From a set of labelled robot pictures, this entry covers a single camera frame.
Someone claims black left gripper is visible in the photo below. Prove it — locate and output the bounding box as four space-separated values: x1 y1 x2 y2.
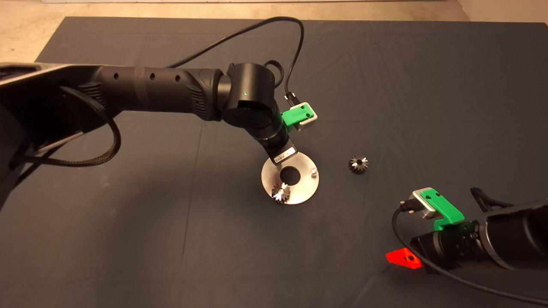
250 113 297 166

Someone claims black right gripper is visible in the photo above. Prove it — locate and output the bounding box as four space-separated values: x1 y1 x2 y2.
386 221 488 274

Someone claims small steel planetary gear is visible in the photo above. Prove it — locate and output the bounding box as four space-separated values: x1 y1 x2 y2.
272 183 292 204

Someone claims round metal carrier plate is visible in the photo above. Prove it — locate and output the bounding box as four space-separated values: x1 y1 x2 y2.
261 151 320 205

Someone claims dark steel planetary gear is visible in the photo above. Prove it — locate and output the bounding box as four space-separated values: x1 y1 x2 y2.
348 156 369 175

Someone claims dark grey table cloth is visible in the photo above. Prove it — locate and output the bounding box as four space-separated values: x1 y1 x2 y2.
0 16 548 308

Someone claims right wrist thin camera cable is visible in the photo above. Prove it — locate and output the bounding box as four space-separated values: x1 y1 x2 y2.
392 200 548 307

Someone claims wrist thin camera cable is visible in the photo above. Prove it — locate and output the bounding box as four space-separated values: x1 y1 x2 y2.
166 16 306 103
392 200 548 307

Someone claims left wrist green camera mount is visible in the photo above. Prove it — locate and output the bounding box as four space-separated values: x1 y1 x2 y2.
281 104 313 128

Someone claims wrist green camera mount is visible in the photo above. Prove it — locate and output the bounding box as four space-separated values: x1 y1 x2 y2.
420 189 466 232
281 104 313 128

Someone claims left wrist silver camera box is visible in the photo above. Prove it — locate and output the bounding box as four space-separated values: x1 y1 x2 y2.
295 102 319 131

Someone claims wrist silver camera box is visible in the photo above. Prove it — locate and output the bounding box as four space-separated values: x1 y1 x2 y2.
409 187 438 220
295 102 319 131

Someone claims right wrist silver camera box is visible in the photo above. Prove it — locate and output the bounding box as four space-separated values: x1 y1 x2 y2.
409 187 438 220

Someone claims right wrist green camera mount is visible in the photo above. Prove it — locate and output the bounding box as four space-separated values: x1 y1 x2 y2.
420 189 466 232

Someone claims short braided left wrist cable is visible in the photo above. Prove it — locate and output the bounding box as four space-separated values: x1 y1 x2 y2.
263 60 286 88

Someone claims right arm black cable bundle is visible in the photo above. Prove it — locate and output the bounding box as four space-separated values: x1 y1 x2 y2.
470 187 513 213

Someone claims left wrist thin camera cable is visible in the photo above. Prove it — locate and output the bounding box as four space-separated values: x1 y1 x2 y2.
166 16 306 103

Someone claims thick braided left arm cable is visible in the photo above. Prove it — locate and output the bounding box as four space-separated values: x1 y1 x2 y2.
11 86 122 168

